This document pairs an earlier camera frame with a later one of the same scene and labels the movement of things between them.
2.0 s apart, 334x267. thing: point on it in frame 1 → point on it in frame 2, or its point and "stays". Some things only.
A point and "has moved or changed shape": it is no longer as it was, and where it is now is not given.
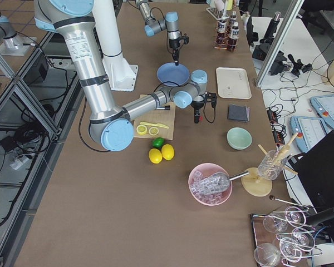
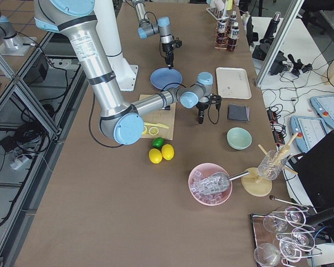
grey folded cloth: [239, 113] stays
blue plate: [169, 72] has moved or changed shape
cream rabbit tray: [232, 83] stays
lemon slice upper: [141, 129] stays
